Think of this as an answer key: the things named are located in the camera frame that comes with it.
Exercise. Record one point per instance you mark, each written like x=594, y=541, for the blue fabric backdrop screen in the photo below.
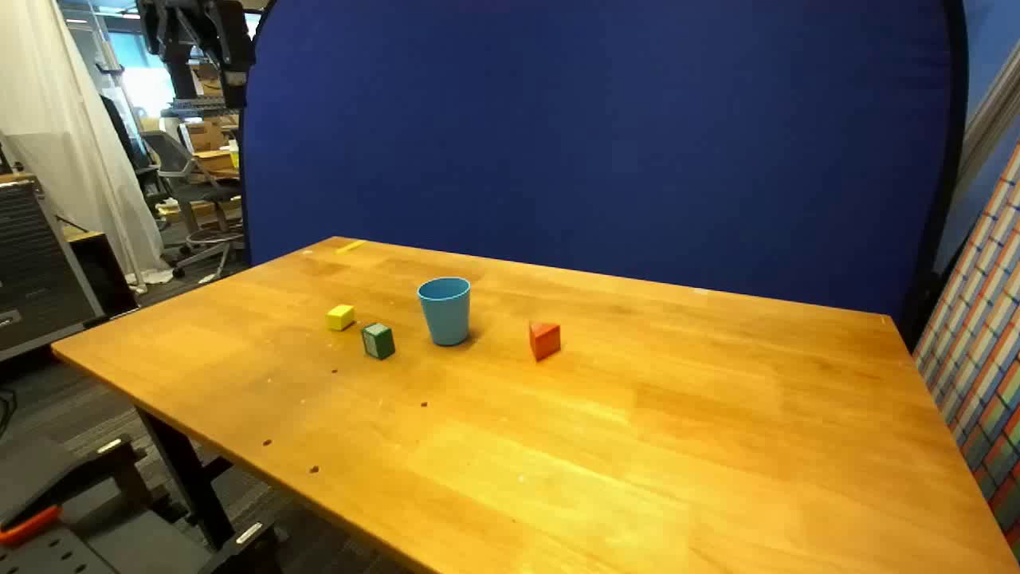
x=606, y=135

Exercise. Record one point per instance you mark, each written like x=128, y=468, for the grey office chair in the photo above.
x=191, y=187

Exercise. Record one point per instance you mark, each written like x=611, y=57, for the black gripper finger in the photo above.
x=180, y=73
x=233, y=48

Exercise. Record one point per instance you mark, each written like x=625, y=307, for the black ribbed equipment case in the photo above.
x=36, y=263

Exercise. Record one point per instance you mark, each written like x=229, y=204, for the colourful brick pattern board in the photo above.
x=984, y=351

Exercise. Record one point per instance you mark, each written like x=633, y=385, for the yellow block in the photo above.
x=340, y=317

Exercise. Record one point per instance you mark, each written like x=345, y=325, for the white curtain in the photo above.
x=56, y=135

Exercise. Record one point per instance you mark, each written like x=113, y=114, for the green block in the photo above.
x=378, y=341

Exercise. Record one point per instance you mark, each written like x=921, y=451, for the strip of yellow tape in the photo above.
x=350, y=246

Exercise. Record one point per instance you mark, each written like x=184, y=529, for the stack of cardboard boxes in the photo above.
x=211, y=143

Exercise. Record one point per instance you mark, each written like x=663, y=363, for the blue plastic cup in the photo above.
x=445, y=315

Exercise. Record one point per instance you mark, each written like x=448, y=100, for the orange block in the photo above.
x=545, y=341

